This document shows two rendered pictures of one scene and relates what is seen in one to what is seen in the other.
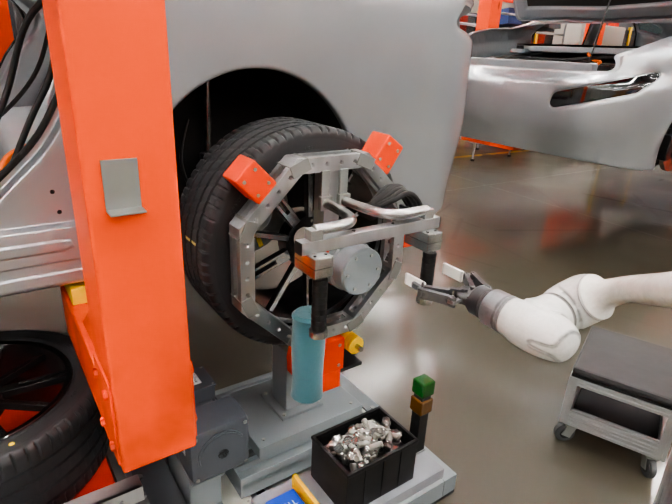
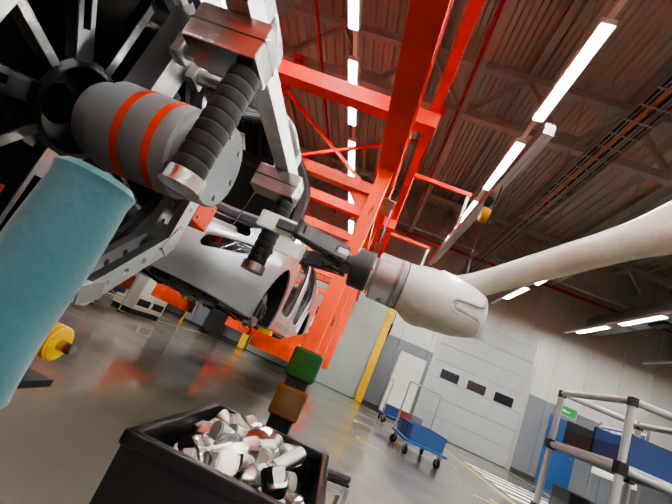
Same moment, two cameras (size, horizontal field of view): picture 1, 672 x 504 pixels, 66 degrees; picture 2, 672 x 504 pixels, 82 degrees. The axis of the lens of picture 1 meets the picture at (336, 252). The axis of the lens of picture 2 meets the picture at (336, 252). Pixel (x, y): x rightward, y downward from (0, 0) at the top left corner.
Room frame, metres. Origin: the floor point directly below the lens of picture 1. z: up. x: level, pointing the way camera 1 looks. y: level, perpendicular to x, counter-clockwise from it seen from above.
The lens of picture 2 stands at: (0.67, 0.19, 0.65)
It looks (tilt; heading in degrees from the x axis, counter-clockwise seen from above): 15 degrees up; 313
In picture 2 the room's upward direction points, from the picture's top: 24 degrees clockwise
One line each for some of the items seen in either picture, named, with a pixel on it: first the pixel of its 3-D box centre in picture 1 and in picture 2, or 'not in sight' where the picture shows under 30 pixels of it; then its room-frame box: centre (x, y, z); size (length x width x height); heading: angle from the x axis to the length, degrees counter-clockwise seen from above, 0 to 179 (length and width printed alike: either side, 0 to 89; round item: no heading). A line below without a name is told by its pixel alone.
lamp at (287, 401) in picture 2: (421, 403); (289, 401); (1.02, -0.22, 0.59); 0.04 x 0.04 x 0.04; 36
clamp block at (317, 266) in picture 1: (313, 260); (234, 45); (1.07, 0.05, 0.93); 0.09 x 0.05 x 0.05; 36
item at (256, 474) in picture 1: (284, 425); not in sight; (1.46, 0.15, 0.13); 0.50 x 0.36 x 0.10; 126
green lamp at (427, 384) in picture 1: (423, 386); (304, 365); (1.02, -0.22, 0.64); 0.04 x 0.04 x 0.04; 36
